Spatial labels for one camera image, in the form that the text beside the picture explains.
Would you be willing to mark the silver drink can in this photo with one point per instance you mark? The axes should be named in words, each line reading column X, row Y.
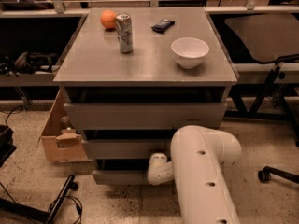
column 124, row 31

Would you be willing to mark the grey middle drawer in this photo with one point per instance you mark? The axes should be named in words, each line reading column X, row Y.
column 128, row 149

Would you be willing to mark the cardboard box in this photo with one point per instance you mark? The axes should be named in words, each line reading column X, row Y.
column 59, row 139

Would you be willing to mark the black office chair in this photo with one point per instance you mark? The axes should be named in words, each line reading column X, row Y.
column 269, row 39

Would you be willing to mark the grey top drawer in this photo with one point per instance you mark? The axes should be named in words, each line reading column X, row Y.
column 144, row 116

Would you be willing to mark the grey bottom drawer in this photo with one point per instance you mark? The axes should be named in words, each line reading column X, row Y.
column 121, row 172

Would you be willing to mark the grey drawer cabinet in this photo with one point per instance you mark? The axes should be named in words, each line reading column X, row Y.
column 95, row 71

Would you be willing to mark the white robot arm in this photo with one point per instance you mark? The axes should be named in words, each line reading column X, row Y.
column 194, row 164

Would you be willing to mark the black box at left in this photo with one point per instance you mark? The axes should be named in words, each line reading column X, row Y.
column 6, row 143

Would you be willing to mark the orange fruit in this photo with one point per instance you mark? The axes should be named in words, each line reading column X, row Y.
column 108, row 19

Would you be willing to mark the grey drawer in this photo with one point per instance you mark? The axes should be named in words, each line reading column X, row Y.
column 121, row 172
column 128, row 149
column 144, row 116

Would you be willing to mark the black headphones on shelf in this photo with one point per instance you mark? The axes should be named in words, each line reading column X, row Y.
column 29, row 63

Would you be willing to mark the white bowl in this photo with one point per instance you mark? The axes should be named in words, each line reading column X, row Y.
column 189, row 52

